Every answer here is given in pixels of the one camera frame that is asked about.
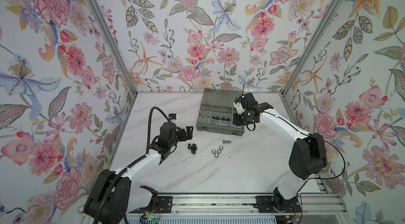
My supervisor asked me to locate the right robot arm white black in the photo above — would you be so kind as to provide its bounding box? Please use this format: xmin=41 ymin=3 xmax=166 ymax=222
xmin=233 ymin=93 xmax=328 ymax=212

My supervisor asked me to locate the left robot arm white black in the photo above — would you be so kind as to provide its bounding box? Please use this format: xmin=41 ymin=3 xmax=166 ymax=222
xmin=83 ymin=121 xmax=194 ymax=224

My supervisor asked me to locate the black bolts cluster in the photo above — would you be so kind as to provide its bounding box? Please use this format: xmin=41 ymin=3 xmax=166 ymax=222
xmin=187 ymin=144 xmax=198 ymax=154

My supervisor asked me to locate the grey plastic organizer box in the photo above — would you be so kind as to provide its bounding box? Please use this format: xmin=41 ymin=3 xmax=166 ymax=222
xmin=196 ymin=89 xmax=244 ymax=137

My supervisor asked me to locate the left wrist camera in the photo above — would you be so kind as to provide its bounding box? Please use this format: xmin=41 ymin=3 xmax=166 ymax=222
xmin=168 ymin=113 xmax=178 ymax=125

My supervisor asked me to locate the black corrugated cable hose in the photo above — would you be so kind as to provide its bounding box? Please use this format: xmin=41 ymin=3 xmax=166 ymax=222
xmin=93 ymin=106 xmax=171 ymax=224

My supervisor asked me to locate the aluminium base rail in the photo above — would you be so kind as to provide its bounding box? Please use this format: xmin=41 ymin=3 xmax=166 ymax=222
xmin=126 ymin=192 xmax=347 ymax=217

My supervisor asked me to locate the right aluminium corner post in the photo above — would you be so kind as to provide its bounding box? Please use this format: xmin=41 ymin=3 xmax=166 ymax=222
xmin=281 ymin=0 xmax=352 ymax=97

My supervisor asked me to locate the aluminium corner post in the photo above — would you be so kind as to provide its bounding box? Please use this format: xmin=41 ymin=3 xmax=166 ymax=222
xmin=281 ymin=0 xmax=352 ymax=97
xmin=87 ymin=0 xmax=138 ymax=98

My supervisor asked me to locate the left aluminium corner post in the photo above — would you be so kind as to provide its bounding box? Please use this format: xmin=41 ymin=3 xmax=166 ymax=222
xmin=87 ymin=0 xmax=138 ymax=98

